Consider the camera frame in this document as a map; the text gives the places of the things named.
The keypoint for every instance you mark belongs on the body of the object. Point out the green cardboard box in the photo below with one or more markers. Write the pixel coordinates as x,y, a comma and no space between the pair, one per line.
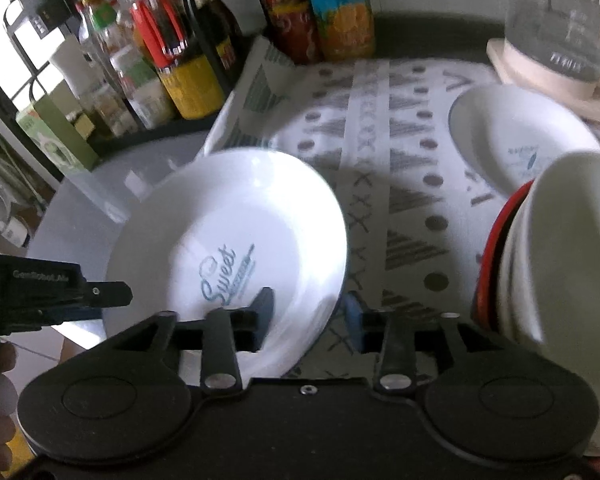
60,132

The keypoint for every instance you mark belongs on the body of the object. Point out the white plate blue leaf print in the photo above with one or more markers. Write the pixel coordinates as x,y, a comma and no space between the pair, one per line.
510,130

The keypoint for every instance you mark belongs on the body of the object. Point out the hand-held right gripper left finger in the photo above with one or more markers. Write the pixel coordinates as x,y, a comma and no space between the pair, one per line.
264,312

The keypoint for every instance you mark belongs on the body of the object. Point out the white plate blue script print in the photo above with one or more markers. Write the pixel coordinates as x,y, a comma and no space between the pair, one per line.
230,220

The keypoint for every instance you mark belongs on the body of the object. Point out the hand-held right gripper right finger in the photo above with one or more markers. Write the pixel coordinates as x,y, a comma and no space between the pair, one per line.
351,317

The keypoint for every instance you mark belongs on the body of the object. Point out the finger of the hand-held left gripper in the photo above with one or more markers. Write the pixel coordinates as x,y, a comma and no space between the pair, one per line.
110,294

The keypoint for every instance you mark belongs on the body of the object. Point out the orange juice bottle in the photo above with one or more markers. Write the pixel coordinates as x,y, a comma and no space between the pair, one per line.
337,10

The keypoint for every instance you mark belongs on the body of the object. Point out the cream kettle base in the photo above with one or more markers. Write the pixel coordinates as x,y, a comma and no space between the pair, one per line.
530,77

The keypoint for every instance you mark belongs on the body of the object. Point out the red and black bowl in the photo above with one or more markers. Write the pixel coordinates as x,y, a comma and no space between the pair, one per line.
487,260

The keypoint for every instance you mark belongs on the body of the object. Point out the glass electric kettle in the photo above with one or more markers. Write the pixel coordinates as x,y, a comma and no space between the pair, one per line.
560,15

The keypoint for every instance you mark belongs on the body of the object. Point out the white lid jar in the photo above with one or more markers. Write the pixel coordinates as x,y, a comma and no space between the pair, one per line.
142,87

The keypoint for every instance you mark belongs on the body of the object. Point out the yellow cap seasoning bottle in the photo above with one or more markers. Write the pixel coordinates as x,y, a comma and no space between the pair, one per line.
102,20

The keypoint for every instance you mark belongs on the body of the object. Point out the white plastic bottle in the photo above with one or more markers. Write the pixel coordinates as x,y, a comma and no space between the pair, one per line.
72,72

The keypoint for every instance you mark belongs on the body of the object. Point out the black metal kitchen rack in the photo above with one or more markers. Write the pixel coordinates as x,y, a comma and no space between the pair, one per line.
35,15

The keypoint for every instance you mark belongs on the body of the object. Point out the red soda bottle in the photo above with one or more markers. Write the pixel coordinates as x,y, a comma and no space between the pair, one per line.
285,10

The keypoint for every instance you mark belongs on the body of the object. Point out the patterned fringed table cloth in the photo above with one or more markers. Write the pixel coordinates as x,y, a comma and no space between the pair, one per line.
380,160

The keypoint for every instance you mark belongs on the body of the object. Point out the plain white bowl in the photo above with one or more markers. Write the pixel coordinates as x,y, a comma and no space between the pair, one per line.
575,240

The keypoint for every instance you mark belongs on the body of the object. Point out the dark soy sauce bottle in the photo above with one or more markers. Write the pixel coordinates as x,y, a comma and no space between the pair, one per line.
220,35

